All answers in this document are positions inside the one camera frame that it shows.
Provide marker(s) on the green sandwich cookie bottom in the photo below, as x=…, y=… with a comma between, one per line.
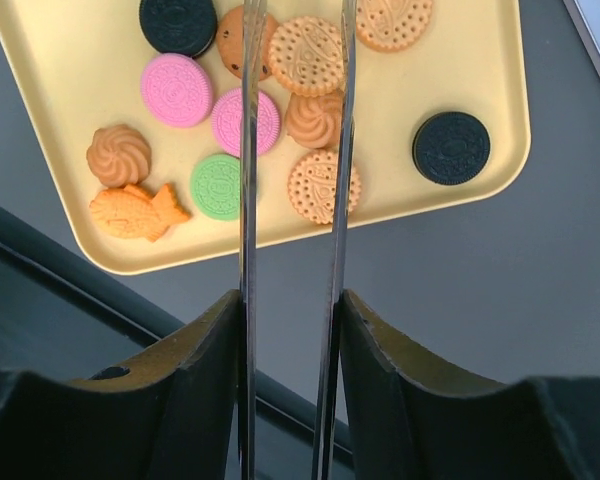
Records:
x=215, y=184

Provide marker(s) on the pink sandwich cookie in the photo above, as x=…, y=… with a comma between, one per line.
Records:
x=226, y=122
x=176, y=90

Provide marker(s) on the pink sandwich cookie right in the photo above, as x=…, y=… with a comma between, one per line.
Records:
x=226, y=122

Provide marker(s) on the fish shaped cookie bottom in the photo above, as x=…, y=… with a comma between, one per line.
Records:
x=132, y=212

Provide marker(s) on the round biscuit cookie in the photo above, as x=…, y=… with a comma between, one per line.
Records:
x=305, y=56
x=390, y=26
x=311, y=186

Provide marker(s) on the swirl cookie bottom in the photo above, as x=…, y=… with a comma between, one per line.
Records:
x=119, y=155

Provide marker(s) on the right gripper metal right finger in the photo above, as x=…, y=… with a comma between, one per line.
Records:
x=414, y=415

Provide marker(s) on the round biscuit cookie top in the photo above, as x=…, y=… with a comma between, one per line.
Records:
x=390, y=26

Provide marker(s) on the chocolate chip cookie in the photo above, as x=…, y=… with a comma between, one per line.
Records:
x=229, y=38

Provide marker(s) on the swirl cookie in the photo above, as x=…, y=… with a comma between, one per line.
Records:
x=119, y=155
x=315, y=122

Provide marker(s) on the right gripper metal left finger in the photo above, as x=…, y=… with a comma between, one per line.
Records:
x=170, y=411

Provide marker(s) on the black sandwich cookie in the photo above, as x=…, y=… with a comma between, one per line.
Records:
x=186, y=27
x=451, y=148

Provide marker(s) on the pink sandwich cookie left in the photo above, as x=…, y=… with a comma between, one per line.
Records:
x=176, y=90

